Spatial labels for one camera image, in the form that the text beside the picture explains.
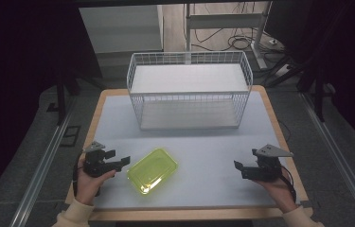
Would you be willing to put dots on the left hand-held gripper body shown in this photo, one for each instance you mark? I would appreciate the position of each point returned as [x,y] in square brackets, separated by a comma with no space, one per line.
[93,162]

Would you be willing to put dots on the aluminium floor rail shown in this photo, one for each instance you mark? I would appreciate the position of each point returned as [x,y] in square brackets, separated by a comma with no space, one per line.
[339,157]
[41,170]

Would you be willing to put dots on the yellow-green plastic tray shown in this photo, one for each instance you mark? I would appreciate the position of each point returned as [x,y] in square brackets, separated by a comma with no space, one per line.
[152,170]

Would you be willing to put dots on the white cabinet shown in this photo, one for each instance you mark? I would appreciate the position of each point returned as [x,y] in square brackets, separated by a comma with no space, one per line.
[124,28]

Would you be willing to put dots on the white metal stand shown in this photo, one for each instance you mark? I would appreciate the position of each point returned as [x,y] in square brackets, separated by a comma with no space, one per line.
[228,28]

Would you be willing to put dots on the person's left hand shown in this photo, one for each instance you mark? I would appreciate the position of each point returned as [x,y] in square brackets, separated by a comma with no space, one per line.
[90,183]

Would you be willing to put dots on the person's right hand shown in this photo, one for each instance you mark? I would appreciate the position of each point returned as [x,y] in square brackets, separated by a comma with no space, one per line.
[276,192]

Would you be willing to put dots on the white power strip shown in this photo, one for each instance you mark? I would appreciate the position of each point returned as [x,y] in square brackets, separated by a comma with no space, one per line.
[282,70]

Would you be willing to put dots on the black stand leg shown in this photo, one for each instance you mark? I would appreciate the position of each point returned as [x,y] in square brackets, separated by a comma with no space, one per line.
[61,101]
[318,94]

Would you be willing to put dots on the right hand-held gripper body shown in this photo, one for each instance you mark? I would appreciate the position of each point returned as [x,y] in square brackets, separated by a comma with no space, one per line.
[265,165]

